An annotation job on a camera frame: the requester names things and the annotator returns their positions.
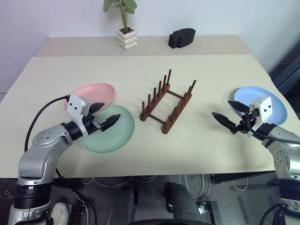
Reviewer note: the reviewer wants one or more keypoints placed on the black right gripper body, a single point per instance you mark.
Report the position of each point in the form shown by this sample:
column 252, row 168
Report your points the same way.
column 246, row 123

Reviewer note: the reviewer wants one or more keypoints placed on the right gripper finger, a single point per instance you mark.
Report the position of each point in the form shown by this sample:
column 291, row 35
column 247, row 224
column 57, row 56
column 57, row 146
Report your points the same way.
column 223, row 120
column 239, row 106

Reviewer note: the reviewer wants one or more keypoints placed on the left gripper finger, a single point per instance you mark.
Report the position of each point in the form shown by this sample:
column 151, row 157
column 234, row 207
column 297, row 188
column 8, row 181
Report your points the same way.
column 111, row 122
column 97, row 107

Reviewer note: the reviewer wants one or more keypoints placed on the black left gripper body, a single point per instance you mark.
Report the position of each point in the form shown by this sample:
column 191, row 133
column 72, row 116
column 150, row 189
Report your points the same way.
column 90, row 124

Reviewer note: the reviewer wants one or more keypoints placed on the pink plate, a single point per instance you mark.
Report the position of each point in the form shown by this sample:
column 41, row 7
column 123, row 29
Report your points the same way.
column 93, row 92

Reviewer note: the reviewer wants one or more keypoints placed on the blue plate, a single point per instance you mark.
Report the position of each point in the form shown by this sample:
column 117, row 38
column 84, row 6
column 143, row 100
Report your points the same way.
column 248, row 93

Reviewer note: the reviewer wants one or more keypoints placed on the green plate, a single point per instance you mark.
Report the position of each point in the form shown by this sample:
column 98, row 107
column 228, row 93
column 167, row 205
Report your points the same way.
column 117, row 137

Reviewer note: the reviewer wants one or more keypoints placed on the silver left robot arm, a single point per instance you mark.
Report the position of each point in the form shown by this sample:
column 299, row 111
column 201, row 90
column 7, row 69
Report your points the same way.
column 35, row 159

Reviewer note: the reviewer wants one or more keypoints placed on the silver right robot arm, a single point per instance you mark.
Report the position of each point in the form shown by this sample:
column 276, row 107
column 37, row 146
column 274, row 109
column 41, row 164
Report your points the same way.
column 284, row 161

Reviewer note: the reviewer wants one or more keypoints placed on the brown wooden dish rack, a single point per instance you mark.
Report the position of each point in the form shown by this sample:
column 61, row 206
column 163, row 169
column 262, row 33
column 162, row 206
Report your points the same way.
column 165, row 129

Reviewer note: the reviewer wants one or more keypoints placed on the potted plant in white pot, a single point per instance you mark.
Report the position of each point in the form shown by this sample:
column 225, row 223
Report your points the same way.
column 127, row 39

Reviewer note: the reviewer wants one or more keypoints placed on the dark rounded shape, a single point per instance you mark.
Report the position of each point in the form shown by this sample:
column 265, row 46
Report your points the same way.
column 124, row 204
column 180, row 201

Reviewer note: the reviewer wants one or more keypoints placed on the black foam block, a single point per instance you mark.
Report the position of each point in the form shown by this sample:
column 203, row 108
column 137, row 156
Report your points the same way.
column 181, row 38

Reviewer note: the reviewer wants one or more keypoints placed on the white shoe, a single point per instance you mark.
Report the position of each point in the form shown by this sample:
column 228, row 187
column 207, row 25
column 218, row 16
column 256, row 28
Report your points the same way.
column 59, row 212

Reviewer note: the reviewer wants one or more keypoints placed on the dark curved robot body rim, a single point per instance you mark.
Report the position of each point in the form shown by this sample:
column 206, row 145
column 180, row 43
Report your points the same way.
column 152, row 222

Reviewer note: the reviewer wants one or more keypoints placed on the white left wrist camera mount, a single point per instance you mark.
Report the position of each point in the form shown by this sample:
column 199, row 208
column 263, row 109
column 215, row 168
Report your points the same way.
column 75, row 106

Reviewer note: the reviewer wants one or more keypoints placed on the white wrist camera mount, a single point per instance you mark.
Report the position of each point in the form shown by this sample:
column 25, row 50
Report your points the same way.
column 75, row 106
column 266, row 109

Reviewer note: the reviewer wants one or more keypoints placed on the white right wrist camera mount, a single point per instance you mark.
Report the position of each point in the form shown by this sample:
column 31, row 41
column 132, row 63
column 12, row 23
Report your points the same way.
column 266, row 109

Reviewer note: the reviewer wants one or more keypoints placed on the black table frame bar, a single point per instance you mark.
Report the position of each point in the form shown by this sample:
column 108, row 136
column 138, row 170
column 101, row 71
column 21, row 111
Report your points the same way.
column 234, row 177
column 70, row 183

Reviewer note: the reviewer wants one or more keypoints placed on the black floor stand frame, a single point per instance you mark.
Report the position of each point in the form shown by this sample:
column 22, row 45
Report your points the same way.
column 79, row 212

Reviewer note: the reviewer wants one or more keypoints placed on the black metal base bracket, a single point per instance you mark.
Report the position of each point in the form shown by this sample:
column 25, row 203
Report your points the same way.
column 211, row 211

